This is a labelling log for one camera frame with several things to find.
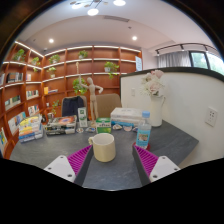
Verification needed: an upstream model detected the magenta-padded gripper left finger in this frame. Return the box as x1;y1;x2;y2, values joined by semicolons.
43;144;95;187

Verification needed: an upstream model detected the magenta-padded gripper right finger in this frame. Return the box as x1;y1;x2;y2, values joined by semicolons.
132;144;183;186

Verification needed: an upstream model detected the clear water bottle blue cap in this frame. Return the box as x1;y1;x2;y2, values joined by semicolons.
135;110;152;150

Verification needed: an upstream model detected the stack of dark books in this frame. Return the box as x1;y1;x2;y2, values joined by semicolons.
44;115;78;136

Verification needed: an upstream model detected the stack of colourful books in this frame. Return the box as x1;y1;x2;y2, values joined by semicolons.
18;114;44;144

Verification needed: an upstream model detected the cream ceramic mug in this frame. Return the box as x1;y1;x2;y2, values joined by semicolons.
87;132;117;163

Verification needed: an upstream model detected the white vase with pink flowers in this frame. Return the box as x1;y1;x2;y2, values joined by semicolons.
139;69;167;128

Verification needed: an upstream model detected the green and white box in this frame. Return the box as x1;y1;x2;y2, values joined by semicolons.
95;117;113;134

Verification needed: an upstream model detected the dark blue chair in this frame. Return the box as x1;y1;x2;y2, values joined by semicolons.
61;95;88;118

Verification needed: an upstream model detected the wooden artist mannequin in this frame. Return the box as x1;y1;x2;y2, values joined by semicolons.
75;61;104;121

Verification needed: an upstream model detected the tan upholstered chair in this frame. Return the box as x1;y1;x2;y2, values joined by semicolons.
94;93;123;119

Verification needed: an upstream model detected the wooden shelf unit with books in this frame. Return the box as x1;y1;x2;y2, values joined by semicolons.
0;40;144;159

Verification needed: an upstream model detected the grey curtain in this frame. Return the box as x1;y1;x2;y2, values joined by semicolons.
157;50;193;69

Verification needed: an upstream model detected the window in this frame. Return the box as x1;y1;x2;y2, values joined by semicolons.
189;50;224;76

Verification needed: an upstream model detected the ceiling air vent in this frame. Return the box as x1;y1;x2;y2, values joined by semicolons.
103;14;131;23

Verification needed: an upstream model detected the ceiling lamp with round bulbs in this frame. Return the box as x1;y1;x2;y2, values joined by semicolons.
69;0;128;17

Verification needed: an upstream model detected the white wall socket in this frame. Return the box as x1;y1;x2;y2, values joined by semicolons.
204;106;219;128

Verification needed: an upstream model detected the black ceiling track rail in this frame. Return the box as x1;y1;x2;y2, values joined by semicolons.
154;42;214;56

